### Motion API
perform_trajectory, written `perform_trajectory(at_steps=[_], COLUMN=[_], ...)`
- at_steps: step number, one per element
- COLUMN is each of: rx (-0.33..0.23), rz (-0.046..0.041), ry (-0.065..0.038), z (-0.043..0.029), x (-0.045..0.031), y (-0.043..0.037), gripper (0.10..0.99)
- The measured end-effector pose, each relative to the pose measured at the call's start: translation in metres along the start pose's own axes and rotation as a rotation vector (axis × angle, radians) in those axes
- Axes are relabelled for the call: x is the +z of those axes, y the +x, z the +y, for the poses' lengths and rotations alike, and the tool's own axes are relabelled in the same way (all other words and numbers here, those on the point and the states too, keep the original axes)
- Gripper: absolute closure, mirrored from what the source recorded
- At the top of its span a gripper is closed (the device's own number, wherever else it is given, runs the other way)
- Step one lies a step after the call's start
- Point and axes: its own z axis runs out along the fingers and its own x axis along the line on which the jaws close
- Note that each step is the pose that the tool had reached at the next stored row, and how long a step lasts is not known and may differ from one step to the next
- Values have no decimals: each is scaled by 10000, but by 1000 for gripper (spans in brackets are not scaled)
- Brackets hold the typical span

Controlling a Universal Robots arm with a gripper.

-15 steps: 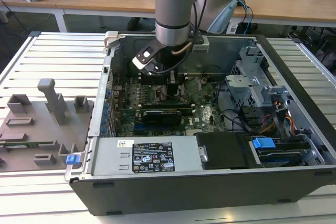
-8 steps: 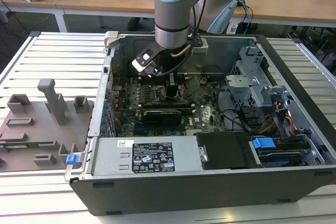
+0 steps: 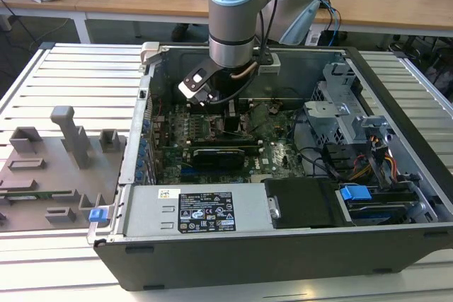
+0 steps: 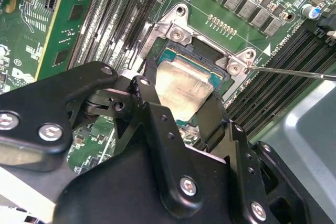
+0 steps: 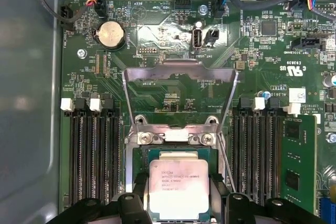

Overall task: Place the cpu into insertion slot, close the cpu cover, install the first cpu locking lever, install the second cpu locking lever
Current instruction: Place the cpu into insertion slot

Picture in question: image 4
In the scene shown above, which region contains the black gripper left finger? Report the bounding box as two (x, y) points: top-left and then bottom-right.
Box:
(0, 57), (205, 219)

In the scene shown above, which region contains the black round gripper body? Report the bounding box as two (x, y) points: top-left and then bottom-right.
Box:
(54, 145), (253, 224)

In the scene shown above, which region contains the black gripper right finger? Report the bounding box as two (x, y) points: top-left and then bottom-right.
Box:
(198, 91), (310, 224)

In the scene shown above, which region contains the metal wire locking lever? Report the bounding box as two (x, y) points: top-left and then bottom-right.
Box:
(246, 66), (336, 82)

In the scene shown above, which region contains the silver-topped CPU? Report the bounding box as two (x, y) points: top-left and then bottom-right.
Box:
(153, 48), (226, 127)

